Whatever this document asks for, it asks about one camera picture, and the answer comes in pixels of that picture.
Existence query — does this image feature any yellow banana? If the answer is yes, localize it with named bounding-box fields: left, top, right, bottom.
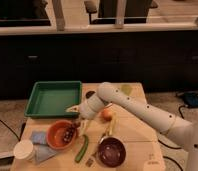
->
left=107, top=114, right=116, bottom=136

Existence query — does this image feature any white cup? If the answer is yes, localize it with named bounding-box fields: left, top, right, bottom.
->
left=13, top=140, right=36, bottom=162

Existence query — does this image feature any red bowl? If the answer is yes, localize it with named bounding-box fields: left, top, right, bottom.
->
left=46, top=120, right=77, bottom=150

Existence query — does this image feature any green plastic tray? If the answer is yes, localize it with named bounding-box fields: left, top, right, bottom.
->
left=25, top=81, right=82, bottom=118

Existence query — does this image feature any small fork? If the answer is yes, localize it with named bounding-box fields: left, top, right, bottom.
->
left=85, top=152, right=97, bottom=167

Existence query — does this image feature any black cable on floor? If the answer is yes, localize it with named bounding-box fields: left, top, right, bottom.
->
left=0, top=114, right=22, bottom=142

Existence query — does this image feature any green cucumber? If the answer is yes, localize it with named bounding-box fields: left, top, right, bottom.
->
left=74, top=135, right=89, bottom=163

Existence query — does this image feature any dark grape bunch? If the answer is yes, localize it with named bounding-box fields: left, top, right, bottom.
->
left=63, top=123, right=80, bottom=143

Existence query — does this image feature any office chair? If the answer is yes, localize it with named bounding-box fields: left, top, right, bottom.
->
left=84, top=0, right=158, bottom=25

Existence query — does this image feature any purple bowl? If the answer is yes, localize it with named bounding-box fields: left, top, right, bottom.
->
left=97, top=137, right=126, bottom=168

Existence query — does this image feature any blue device on floor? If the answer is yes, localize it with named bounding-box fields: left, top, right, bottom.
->
left=177, top=92, right=198, bottom=108

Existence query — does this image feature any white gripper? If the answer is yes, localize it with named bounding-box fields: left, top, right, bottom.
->
left=66, top=96, right=107, bottom=136

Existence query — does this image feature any orange fruit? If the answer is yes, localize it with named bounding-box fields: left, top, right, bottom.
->
left=101, top=109, right=113, bottom=121

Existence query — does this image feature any blue cloth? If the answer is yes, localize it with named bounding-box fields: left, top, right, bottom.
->
left=30, top=131, right=58, bottom=164

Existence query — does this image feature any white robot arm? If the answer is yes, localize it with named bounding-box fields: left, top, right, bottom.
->
left=66, top=82, right=198, bottom=171

